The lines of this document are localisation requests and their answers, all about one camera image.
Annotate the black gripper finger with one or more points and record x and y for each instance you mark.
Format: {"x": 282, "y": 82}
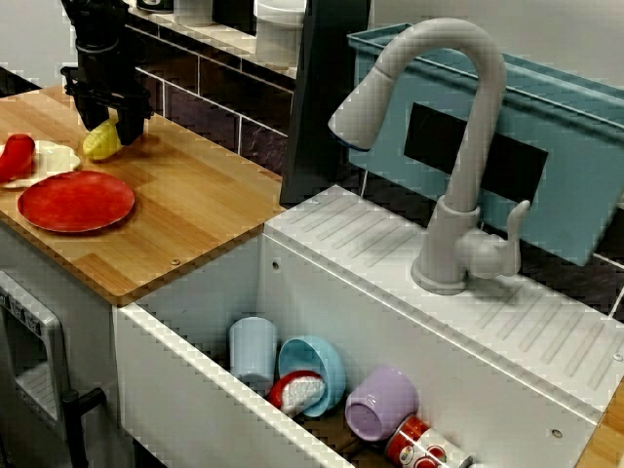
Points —
{"x": 93, "y": 114}
{"x": 130, "y": 124}

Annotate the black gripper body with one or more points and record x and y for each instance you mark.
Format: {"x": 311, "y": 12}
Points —
{"x": 107, "y": 73}

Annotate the yellow toy corn cob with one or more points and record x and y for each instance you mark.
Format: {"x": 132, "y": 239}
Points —
{"x": 100, "y": 146}

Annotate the red toy pepper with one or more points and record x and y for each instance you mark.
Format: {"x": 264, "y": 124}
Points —
{"x": 14, "y": 156}

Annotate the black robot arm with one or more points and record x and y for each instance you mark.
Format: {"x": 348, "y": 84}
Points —
{"x": 95, "y": 22}

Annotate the cream scalloped plate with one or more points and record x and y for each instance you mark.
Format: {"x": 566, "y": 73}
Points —
{"x": 53, "y": 158}

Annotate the dark can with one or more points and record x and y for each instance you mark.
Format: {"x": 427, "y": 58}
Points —
{"x": 153, "y": 4}

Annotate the red round plate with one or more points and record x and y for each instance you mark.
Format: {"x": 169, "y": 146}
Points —
{"x": 75, "y": 200}

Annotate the white plastic container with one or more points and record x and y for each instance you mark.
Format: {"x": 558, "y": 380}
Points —
{"x": 192, "y": 12}
{"x": 280, "y": 34}

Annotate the white toy sink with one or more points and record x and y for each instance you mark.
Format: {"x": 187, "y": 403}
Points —
{"x": 365, "y": 229}

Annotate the light blue plastic cup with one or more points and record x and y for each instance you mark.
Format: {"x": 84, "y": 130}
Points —
{"x": 253, "y": 351}

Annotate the grey toy dishwasher panel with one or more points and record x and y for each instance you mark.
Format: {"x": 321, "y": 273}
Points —
{"x": 34, "y": 365}

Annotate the light blue plastic bowl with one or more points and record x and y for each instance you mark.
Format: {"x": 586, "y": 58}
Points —
{"x": 317, "y": 361}

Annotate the red and white toy food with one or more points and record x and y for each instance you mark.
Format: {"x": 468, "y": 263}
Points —
{"x": 300, "y": 392}

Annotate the grey toy faucet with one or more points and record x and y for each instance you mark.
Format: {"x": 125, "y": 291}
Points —
{"x": 482, "y": 97}

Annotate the purple plastic cup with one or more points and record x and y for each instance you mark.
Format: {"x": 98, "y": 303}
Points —
{"x": 380, "y": 404}

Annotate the red tomato can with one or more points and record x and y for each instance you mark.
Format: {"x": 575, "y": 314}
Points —
{"x": 419, "y": 443}

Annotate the teal plastic bin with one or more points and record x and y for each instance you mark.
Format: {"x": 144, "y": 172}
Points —
{"x": 575, "y": 136}

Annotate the black upright post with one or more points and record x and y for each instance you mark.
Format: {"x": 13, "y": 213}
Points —
{"x": 322, "y": 97}

